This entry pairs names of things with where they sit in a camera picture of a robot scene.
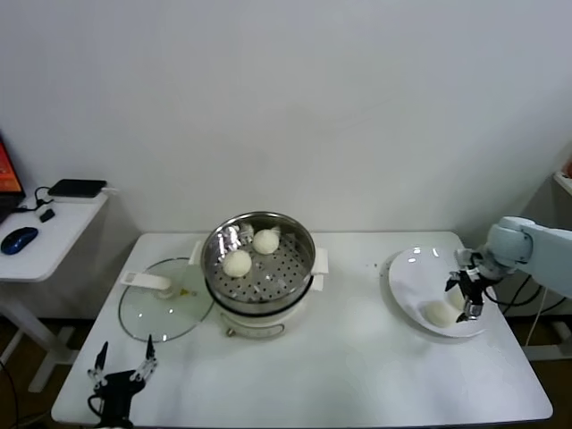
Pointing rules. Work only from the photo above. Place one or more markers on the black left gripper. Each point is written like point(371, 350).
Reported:
point(118, 391)

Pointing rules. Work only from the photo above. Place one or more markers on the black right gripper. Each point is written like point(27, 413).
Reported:
point(471, 286)

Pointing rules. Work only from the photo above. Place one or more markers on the white steamed baozi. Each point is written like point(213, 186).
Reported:
point(438, 313)
point(456, 300)
point(266, 242)
point(237, 263)

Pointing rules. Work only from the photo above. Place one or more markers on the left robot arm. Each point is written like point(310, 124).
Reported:
point(114, 422)

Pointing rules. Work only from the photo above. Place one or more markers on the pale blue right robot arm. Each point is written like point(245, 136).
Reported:
point(549, 254)

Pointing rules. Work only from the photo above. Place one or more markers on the perforated steel steamer basket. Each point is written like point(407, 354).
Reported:
point(268, 286)

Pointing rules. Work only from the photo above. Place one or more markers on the white round plate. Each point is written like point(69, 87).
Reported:
point(411, 281)

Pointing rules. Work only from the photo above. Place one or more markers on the white floor stand foot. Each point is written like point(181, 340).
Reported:
point(540, 352)

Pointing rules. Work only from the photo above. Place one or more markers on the white side desk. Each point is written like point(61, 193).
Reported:
point(58, 241)

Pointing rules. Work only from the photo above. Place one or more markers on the white shelf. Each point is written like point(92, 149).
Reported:
point(564, 183)

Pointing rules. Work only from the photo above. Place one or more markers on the blue computer mouse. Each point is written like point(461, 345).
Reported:
point(18, 239)

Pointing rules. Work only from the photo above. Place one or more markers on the small black adapter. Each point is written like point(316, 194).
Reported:
point(46, 215)

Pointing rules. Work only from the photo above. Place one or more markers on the black flat box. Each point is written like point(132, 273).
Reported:
point(76, 187)

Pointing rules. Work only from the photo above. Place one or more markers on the laptop with red screen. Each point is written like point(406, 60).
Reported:
point(6, 179)

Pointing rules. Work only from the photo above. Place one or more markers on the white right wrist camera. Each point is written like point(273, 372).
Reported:
point(462, 256)

